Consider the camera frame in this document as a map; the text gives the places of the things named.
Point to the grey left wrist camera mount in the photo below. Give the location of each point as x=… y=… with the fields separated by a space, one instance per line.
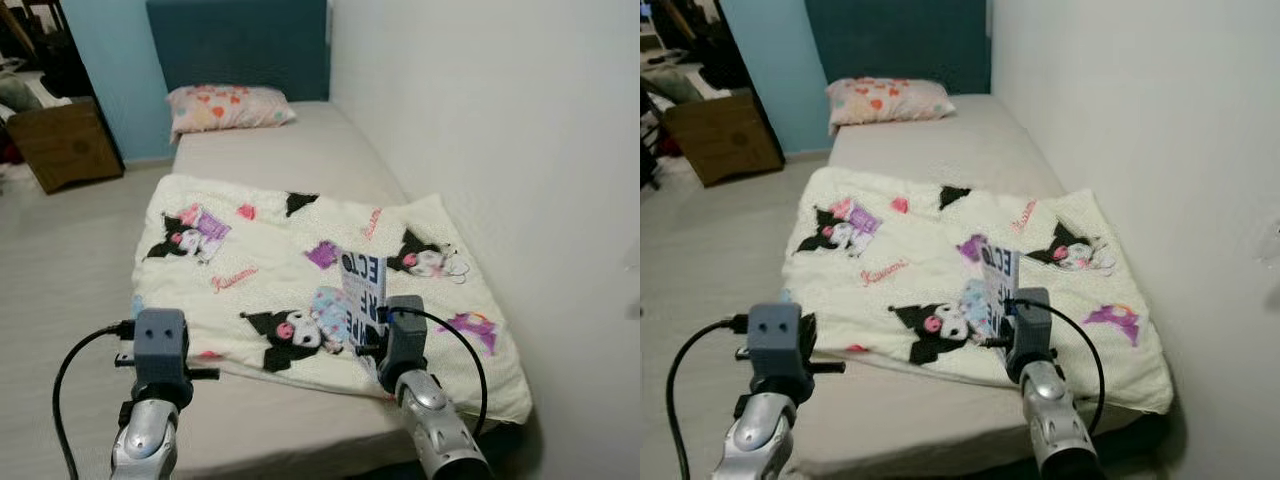
x=160 y=345
x=775 y=340

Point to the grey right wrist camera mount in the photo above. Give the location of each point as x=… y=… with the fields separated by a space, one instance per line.
x=1030 y=330
x=405 y=335

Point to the beige mattress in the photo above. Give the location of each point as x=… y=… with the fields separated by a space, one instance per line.
x=280 y=150
x=940 y=145

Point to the pink pillow with orange prints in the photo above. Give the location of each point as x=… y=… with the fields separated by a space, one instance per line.
x=885 y=100
x=225 y=108

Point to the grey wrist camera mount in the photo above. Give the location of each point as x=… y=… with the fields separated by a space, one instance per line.
x=405 y=335
x=160 y=345
x=1030 y=330
x=775 y=340

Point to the dark teal upholstered headboard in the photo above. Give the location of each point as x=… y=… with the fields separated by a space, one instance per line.
x=240 y=45
x=900 y=45

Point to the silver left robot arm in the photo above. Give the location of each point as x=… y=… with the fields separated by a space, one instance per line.
x=148 y=440
x=760 y=440

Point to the white printed card pack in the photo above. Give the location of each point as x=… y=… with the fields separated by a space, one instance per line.
x=1000 y=290
x=363 y=295

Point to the brown cardboard box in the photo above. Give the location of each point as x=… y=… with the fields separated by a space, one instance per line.
x=725 y=140
x=65 y=145

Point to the grey bag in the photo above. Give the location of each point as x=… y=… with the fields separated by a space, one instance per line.
x=670 y=85
x=20 y=92

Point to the cream cartoon print blanket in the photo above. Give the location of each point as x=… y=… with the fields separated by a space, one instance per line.
x=900 y=250
x=270 y=260

